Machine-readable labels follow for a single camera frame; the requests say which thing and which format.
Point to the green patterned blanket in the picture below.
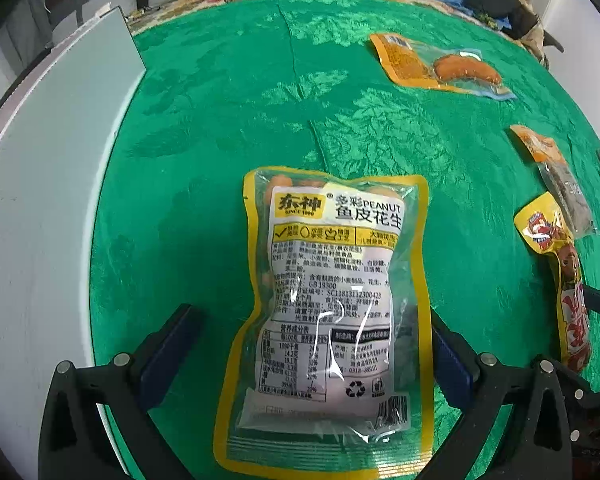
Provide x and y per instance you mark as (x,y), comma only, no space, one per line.
(205,125)

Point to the orange dried meat packet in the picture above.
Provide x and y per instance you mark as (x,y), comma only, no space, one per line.
(565,190)

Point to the yellow red print snack packet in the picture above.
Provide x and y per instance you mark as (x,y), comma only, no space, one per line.
(570,290)

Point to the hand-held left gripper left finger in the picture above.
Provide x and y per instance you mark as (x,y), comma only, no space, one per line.
(172,350)

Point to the yellow bordered peanut packet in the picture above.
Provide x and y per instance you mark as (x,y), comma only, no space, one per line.
(330,285)

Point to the white rectangular box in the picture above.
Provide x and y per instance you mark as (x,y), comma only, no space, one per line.
(40,210)

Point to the orange sausage snack packet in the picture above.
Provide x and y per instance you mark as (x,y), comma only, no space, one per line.
(460,67)

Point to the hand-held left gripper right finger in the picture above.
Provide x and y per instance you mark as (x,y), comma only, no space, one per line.
(452,365)

